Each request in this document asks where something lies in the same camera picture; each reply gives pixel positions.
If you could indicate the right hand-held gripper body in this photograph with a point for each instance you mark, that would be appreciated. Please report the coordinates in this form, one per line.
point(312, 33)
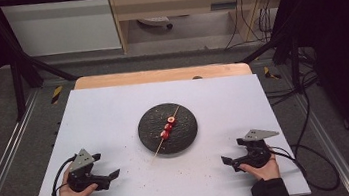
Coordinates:
point(256, 153)

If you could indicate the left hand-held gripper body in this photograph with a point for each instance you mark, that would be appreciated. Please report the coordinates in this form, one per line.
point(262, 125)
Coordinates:
point(81, 163)

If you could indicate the black round plate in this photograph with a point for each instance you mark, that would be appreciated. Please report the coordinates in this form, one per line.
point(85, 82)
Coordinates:
point(183, 133)

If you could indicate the thin bamboo skewer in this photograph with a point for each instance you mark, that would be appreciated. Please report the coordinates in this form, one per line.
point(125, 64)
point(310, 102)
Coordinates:
point(159, 148)

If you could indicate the person's right hand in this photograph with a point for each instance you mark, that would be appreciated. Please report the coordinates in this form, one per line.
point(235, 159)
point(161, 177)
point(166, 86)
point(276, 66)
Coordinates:
point(265, 171)

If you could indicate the person's left hand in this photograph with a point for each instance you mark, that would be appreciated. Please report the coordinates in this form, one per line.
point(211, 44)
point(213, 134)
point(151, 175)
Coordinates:
point(73, 194)

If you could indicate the white board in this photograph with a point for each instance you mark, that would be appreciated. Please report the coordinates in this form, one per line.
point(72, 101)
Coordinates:
point(104, 120)

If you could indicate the yellow black tape strip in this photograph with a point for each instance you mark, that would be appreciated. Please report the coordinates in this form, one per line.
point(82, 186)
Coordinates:
point(56, 94)
point(270, 73)

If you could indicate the wooden table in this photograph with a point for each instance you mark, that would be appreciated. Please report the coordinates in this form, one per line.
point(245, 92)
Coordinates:
point(159, 75)

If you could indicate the white cabinet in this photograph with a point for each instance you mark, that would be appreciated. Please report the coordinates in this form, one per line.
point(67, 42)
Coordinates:
point(63, 27)

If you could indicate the white power strip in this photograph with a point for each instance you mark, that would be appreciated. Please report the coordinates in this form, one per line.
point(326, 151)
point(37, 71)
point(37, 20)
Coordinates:
point(154, 21)

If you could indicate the light wooden desk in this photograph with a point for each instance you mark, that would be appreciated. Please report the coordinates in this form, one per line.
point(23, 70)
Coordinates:
point(167, 3)

